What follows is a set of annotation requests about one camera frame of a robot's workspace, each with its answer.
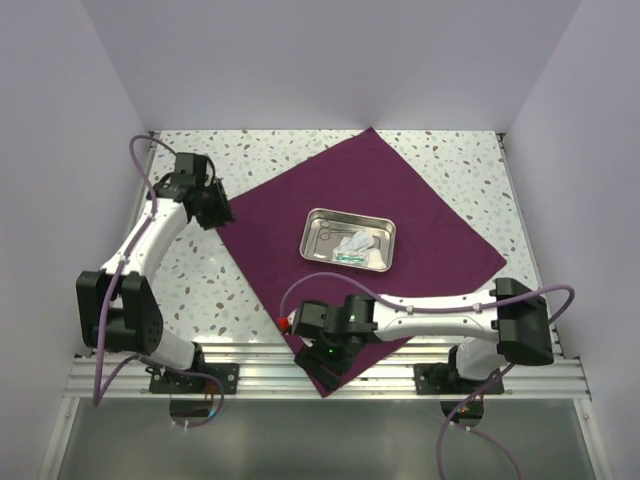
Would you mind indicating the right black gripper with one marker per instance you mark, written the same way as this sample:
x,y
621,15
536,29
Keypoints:
x,y
311,357

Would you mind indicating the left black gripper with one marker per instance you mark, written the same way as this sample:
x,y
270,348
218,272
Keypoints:
x,y
223,213

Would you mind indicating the silver hemostat forceps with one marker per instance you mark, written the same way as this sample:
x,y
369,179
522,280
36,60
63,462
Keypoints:
x,y
327,229

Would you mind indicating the purple cloth mat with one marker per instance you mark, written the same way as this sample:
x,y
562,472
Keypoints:
x,y
360,200

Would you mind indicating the stainless steel tray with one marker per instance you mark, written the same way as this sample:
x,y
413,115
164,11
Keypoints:
x,y
312,249

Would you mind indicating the white blue sterile pouch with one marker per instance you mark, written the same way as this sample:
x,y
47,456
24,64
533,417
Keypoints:
x,y
361,240

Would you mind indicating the green white packet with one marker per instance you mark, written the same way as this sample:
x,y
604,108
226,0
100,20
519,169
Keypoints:
x,y
351,257

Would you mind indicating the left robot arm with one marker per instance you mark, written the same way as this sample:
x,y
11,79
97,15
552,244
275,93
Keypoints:
x,y
117,307

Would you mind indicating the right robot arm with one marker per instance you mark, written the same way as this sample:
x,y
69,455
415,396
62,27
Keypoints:
x,y
506,324

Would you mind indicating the aluminium rail frame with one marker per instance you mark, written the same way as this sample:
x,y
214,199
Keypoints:
x,y
202,292

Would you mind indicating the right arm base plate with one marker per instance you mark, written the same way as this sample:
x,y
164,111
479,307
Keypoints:
x,y
442,379

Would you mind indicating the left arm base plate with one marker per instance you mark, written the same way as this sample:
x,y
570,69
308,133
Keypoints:
x,y
222,377

